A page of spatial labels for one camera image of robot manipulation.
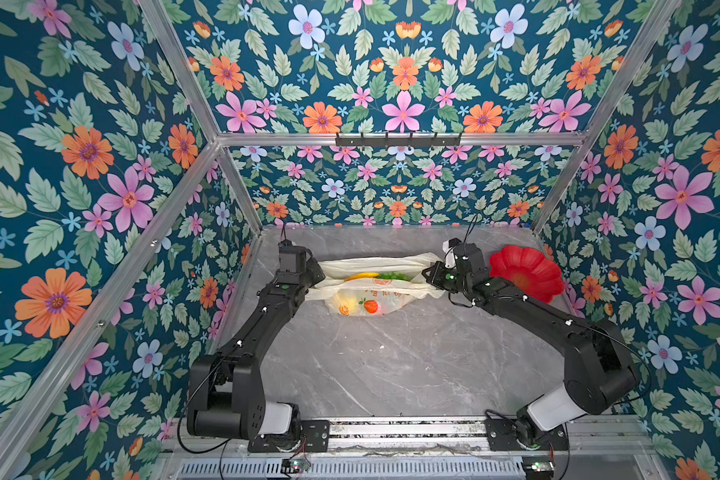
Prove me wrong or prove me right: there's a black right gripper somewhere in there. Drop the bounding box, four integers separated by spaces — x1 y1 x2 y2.
421 261 472 296

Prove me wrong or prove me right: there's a yellow printed plastic bag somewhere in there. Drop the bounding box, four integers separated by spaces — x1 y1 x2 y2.
305 253 444 317

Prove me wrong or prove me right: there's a red flower-shaped plate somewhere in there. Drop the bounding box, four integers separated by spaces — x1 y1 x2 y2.
489 245 565 304

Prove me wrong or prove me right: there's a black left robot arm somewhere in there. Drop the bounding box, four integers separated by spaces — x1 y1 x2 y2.
184 240 325 451

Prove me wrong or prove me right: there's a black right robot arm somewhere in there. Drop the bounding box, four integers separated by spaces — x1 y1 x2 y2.
422 239 639 448

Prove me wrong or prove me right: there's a yellow fake lemon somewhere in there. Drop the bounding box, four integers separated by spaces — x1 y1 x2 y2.
344 272 380 282

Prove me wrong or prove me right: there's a green fake grape bunch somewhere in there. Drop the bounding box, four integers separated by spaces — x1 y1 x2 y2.
376 272 411 282

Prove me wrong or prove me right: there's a black hook rack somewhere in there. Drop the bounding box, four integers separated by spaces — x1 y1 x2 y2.
334 132 462 149

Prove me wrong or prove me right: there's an aluminium frame back crossbar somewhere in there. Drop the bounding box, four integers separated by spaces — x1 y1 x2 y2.
217 132 584 148

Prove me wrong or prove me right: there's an aluminium frame crossbar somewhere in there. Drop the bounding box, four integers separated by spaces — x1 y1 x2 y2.
0 141 221 479
217 132 584 148

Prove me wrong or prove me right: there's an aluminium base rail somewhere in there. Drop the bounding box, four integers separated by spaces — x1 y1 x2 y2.
151 415 669 479

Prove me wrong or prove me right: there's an aluminium frame corner post left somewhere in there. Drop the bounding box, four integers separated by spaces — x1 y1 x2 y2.
140 1 262 239

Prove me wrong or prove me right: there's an aluminium frame corner post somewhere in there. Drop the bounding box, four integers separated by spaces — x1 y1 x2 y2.
532 0 682 237
140 1 262 239

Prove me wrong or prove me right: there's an aluminium frame corner post right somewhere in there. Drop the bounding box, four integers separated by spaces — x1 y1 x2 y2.
532 0 682 237

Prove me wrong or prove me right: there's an aluminium frame left crossbar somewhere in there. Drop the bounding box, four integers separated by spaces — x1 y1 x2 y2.
0 141 221 479

